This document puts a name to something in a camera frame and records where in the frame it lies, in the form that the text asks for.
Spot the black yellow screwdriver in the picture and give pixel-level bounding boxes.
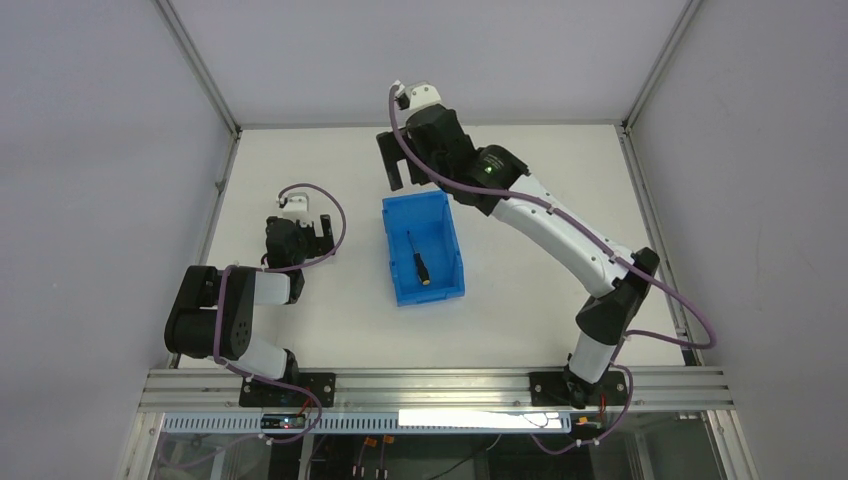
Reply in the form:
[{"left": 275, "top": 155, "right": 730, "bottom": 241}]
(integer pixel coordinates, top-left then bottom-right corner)
[{"left": 406, "top": 231, "right": 431, "bottom": 286}]

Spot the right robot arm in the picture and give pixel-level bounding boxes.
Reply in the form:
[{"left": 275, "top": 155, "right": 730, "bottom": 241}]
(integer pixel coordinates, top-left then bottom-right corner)
[{"left": 376, "top": 104, "right": 659, "bottom": 408}]

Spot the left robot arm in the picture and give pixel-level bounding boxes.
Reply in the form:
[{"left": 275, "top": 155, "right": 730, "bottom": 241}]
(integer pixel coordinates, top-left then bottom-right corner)
[{"left": 164, "top": 214, "right": 335, "bottom": 385}]

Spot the blue plastic bin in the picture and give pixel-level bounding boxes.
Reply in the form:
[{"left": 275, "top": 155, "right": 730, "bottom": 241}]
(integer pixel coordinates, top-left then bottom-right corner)
[{"left": 382, "top": 190, "right": 466, "bottom": 307}]

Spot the small green circuit board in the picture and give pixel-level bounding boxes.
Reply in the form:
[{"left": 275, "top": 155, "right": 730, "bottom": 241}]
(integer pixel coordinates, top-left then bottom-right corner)
[{"left": 260, "top": 414, "right": 307, "bottom": 431}]

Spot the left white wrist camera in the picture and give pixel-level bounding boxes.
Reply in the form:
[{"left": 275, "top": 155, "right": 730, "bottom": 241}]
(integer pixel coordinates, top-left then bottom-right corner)
[{"left": 278, "top": 192, "right": 311, "bottom": 223}]

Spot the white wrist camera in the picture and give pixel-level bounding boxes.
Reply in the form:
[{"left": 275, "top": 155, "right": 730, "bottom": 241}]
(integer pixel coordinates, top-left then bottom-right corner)
[
  {"left": 278, "top": 192, "right": 311, "bottom": 223},
  {"left": 393, "top": 81, "right": 442, "bottom": 113}
]

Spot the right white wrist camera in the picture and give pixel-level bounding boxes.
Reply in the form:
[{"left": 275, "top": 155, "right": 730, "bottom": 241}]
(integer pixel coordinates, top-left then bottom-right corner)
[{"left": 393, "top": 81, "right": 442, "bottom": 113}]

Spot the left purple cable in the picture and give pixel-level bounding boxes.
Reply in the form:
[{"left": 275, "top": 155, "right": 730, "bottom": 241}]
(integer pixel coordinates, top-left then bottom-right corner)
[{"left": 212, "top": 183, "right": 348, "bottom": 465}]

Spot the purple cable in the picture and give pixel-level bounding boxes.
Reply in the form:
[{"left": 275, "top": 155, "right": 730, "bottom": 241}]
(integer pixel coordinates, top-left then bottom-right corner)
[
  {"left": 212, "top": 183, "right": 348, "bottom": 465},
  {"left": 388, "top": 80, "right": 718, "bottom": 456}
]

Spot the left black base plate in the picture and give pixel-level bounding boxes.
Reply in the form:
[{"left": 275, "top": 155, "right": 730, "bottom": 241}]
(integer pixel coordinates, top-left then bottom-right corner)
[{"left": 238, "top": 371, "right": 337, "bottom": 408}]

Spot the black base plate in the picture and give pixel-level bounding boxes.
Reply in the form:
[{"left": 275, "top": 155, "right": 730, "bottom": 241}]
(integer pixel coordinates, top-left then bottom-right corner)
[
  {"left": 527, "top": 370, "right": 628, "bottom": 409},
  {"left": 238, "top": 371, "right": 337, "bottom": 408}
]

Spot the slotted grey cable duct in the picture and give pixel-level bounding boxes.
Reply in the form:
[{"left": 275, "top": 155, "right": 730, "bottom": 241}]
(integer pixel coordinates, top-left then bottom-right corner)
[{"left": 162, "top": 409, "right": 572, "bottom": 435}]

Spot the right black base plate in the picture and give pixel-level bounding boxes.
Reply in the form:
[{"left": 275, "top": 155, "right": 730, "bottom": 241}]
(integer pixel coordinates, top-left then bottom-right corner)
[{"left": 527, "top": 370, "right": 628, "bottom": 409}]

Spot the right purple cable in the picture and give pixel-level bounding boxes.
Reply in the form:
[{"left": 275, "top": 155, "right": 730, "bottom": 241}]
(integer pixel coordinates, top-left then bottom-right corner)
[{"left": 388, "top": 80, "right": 718, "bottom": 456}]

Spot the aluminium frame rail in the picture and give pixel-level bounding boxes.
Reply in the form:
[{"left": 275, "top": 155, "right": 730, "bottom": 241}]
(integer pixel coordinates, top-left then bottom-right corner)
[{"left": 138, "top": 366, "right": 735, "bottom": 413}]

